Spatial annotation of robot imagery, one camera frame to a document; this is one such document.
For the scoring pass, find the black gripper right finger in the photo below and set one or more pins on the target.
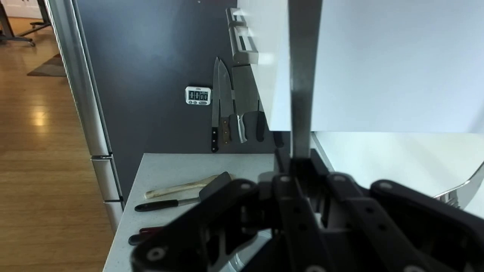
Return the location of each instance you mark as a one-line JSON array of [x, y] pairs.
[[403, 227]]

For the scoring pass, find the stainless steel refrigerator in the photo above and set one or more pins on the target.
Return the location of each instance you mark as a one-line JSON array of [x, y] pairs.
[[80, 100]]

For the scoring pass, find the wooden utensil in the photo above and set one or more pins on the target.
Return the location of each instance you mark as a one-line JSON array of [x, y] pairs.
[[171, 191]]

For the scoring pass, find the black spatula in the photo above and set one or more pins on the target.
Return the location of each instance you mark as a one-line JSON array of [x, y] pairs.
[[214, 184]]

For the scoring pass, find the white digital timer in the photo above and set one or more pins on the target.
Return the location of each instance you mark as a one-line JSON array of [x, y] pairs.
[[198, 96]]

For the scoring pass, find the silver slotted spatula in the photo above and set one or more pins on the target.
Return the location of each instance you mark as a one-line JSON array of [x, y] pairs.
[[466, 190]]

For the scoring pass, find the dark furniture legs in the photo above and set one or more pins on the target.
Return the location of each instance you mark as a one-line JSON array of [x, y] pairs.
[[20, 31]]

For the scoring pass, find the white upper cabinet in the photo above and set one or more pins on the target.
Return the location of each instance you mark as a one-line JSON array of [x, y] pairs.
[[273, 61]]

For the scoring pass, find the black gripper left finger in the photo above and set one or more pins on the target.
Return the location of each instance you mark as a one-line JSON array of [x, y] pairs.
[[212, 221]]

